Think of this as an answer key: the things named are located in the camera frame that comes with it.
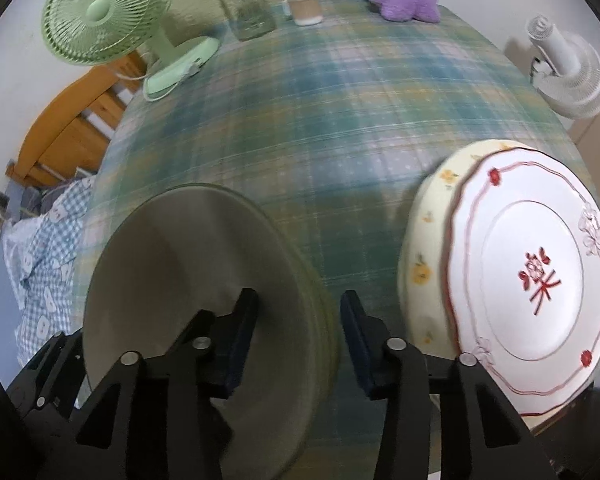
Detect grey ceramic bowl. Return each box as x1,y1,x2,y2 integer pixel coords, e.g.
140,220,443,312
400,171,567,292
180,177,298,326
83,184,339,479

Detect blue checkered blanket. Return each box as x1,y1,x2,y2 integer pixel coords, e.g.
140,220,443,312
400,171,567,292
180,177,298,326
2,176,96,365

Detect cream plate yellow flowers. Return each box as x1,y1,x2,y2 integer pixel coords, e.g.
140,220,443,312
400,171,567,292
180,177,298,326
398,139,524,359

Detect white plate red pattern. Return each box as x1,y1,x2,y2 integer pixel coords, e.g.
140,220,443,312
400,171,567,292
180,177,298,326
443,148,600,416

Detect plaid green tablecloth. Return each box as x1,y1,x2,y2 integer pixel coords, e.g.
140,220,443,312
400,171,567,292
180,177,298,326
73,0,588,335

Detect white clip fan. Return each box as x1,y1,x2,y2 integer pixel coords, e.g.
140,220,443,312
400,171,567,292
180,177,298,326
527,15,600,120

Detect green desk fan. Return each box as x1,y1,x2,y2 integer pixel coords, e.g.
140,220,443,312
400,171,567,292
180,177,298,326
42,0,220,102

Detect glass jar red lid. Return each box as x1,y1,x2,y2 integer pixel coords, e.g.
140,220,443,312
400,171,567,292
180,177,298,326
220,0,276,41

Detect cotton swab container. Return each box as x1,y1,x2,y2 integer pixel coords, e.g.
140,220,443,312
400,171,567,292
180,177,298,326
285,0,323,26

